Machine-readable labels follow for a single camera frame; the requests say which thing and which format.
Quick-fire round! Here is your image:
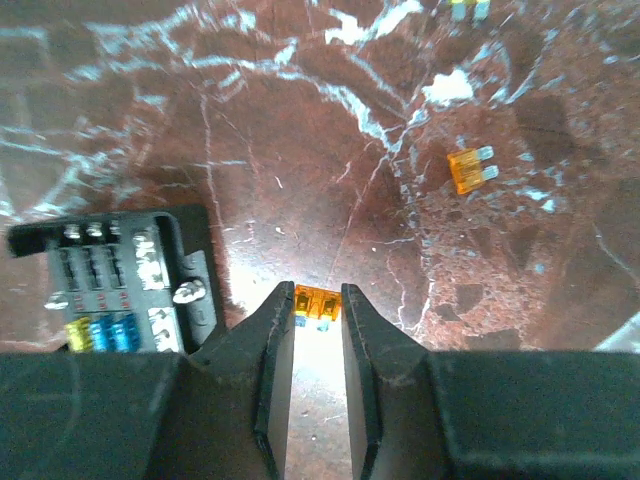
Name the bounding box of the orange blade fuse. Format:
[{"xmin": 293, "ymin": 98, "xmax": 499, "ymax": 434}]
[
  {"xmin": 447, "ymin": 146, "xmax": 499, "ymax": 195},
  {"xmin": 294, "ymin": 285, "xmax": 342, "ymax": 333}
]

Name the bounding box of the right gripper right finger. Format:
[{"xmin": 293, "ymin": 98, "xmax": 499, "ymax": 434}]
[{"xmin": 341, "ymin": 284, "xmax": 639, "ymax": 479}]

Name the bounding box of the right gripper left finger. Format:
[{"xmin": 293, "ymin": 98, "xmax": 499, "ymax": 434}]
[{"xmin": 1, "ymin": 282, "xmax": 295, "ymax": 479}]

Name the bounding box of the black fuse box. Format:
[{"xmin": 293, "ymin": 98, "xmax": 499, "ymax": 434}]
[{"xmin": 7, "ymin": 204, "xmax": 227, "ymax": 354}]

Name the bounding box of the yellow blade fuse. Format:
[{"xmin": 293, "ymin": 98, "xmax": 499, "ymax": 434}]
[{"xmin": 448, "ymin": 0, "xmax": 491, "ymax": 22}]

